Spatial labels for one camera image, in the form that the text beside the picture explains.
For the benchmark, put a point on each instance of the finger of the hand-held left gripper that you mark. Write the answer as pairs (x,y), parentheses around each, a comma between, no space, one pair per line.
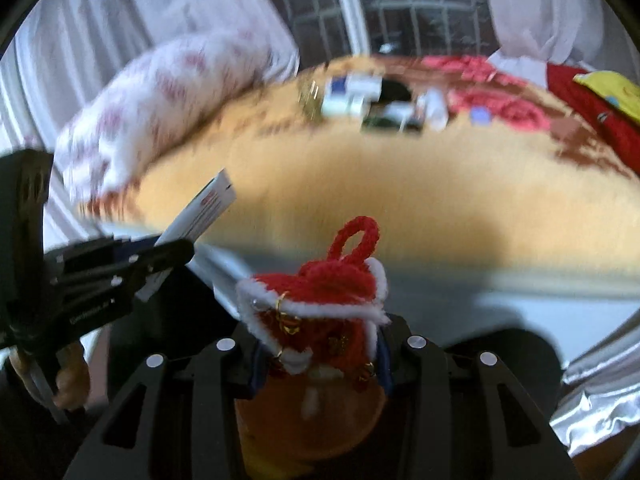
(95,250)
(155,260)

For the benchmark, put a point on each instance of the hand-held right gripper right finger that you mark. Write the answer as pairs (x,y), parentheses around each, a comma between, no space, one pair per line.
(450,400)

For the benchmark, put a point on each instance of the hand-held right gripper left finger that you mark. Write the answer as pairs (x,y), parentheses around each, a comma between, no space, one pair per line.
(200,400)

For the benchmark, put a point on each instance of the white paper card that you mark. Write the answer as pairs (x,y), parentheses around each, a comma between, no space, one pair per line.
(205,210)

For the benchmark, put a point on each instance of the grey plastic bin bag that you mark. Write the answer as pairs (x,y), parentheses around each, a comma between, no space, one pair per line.
(550,300)

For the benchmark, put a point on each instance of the red knitted ornament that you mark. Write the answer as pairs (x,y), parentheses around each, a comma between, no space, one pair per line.
(325,300)

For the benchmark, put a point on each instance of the person's left hand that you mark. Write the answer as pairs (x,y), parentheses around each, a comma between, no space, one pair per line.
(72,375)

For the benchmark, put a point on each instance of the orange round object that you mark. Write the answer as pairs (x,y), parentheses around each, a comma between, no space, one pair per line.
(325,435)

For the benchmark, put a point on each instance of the white pink floral pillow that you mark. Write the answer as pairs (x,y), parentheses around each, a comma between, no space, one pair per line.
(165,100)

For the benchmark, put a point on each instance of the beige floral blanket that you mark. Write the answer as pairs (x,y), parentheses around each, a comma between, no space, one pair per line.
(350,185)

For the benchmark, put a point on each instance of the small gold item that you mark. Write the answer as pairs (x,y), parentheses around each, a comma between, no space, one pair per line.
(310,97)

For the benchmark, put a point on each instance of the white sheer curtain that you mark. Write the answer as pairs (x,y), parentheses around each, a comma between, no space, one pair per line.
(540,10)
(100,10)

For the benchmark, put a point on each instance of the white box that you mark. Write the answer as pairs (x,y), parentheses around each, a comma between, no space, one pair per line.
(350,95)

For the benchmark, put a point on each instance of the small blue box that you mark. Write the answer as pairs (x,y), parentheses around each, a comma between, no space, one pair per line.
(481,116)

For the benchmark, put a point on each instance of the white bottle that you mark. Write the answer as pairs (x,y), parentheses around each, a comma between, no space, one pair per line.
(437,107)

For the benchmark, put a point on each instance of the red cloth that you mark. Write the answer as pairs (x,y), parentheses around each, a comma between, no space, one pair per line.
(590,110)

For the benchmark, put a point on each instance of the yellow cloth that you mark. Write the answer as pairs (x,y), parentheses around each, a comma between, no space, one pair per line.
(610,87)

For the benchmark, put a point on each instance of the window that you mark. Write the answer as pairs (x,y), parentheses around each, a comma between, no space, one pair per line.
(400,5)

